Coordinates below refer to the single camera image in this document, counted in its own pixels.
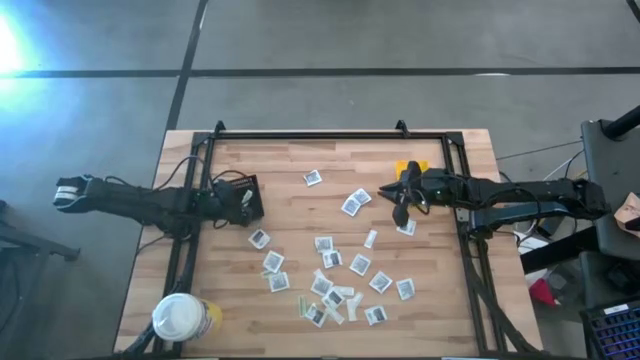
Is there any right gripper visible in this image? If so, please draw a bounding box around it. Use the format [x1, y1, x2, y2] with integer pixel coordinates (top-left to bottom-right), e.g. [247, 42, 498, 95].
[378, 160, 456, 209]

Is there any yellow plastic basket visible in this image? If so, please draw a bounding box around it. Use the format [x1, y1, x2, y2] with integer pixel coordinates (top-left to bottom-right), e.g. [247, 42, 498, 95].
[394, 159, 431, 206]

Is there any black plastic basket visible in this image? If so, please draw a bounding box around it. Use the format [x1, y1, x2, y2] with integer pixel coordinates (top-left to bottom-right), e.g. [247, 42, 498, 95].
[227, 173, 266, 227]

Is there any yellow canister with white lid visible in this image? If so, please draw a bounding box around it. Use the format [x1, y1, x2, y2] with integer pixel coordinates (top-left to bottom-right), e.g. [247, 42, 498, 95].
[151, 292, 224, 344]

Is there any black side table leg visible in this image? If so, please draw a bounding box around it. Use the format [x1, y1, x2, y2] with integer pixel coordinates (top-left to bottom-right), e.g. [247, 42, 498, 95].
[519, 225, 601, 275]

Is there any red object on floor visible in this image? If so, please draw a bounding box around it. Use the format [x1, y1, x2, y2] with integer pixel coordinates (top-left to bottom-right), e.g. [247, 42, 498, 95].
[528, 277, 560, 308]

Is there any black floor stand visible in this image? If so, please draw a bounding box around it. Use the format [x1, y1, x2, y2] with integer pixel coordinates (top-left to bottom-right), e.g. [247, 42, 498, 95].
[0, 198, 81, 264]

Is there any dark grey side table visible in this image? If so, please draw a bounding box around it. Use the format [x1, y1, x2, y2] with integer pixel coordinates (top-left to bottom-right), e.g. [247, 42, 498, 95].
[580, 118, 640, 261]

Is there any brown paper bag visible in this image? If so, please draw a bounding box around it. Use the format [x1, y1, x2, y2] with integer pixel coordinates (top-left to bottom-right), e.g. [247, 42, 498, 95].
[613, 191, 640, 239]

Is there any black pole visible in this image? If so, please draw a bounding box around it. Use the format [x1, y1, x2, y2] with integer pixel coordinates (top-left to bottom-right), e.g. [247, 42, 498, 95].
[601, 103, 640, 141]

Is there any backlit black keyboard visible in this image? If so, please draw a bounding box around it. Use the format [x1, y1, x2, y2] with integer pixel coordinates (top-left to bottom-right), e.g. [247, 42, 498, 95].
[579, 298, 640, 360]

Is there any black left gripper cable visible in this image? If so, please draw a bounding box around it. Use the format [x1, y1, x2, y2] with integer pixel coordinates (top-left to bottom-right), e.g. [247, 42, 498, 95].
[211, 169, 250, 185]

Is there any black metal table frame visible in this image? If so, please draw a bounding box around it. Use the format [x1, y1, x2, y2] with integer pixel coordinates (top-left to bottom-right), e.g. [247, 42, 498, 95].
[113, 119, 544, 360]

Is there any grey floor cable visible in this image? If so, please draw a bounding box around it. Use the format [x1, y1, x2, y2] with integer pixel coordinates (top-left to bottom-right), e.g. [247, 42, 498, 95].
[494, 139, 584, 161]

